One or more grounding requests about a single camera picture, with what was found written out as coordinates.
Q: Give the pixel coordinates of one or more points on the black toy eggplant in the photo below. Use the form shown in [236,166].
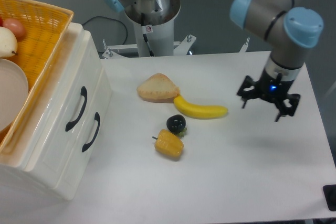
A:
[176,124]

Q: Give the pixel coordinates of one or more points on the white bottom drawer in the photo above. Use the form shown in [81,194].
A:
[84,144]

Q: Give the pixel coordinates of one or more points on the yellow toy banana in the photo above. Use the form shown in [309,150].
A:
[199,111]

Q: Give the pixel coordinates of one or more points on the white toy pear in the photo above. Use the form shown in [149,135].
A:
[8,43]

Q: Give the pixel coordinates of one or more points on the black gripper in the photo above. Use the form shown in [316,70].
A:
[267,88]

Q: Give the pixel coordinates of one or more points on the black object at table edge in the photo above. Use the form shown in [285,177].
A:
[330,194]

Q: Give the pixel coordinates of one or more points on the orange woven basket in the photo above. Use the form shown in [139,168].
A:
[45,26]

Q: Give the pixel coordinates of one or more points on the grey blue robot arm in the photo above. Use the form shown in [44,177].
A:
[292,31]

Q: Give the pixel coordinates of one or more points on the white drawer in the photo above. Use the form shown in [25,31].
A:
[55,134]
[84,144]

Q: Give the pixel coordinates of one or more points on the white top drawer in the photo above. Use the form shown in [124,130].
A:
[55,134]

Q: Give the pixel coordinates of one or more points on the white drawer cabinet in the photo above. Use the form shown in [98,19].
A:
[15,155]

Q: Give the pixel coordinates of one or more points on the pink plate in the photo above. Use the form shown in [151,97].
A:
[14,92]

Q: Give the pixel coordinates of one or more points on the metal table clamp right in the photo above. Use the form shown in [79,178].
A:
[245,45]

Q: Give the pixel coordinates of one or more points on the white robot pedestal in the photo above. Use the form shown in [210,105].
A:
[153,23]

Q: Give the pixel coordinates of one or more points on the yellow toy bell pepper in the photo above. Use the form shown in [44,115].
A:
[168,144]

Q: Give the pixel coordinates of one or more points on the toy bread slice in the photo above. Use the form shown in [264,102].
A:
[158,88]

